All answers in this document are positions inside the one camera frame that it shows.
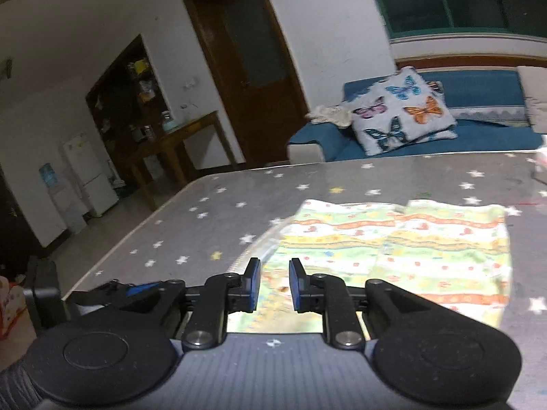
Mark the orange and white bag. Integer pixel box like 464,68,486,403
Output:
0,275,27,342

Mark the large butterfly print pillow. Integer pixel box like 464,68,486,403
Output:
351,66,457,156

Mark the dark wooden door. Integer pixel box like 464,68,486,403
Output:
184,0,309,168

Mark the grey ribbed sleeve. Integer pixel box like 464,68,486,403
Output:
0,361,43,410

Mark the dark wooden shelf cabinet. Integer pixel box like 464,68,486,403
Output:
84,34,174,189

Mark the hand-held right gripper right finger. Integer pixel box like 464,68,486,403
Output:
289,258,437,350

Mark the white water dispenser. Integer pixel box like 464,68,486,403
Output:
38,163,89,235

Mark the colourful striped garment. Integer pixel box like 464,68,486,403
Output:
255,199,512,334

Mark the partly hidden butterfly pillow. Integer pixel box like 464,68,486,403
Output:
421,79,458,142

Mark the white refrigerator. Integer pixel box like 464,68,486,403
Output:
59,132,120,218

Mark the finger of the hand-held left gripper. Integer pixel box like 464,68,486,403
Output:
70,279,163,310

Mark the wooden side table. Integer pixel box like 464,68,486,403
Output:
128,110,237,211

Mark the grey star-print table cover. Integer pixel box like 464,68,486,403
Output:
62,150,547,410

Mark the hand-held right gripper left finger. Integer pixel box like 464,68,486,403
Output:
117,258,261,351

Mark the blue sofa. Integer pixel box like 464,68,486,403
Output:
287,68,547,164

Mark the white crumpled cloth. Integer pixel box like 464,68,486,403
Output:
305,105,355,129

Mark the beige sofa cushion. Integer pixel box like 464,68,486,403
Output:
516,66,547,134

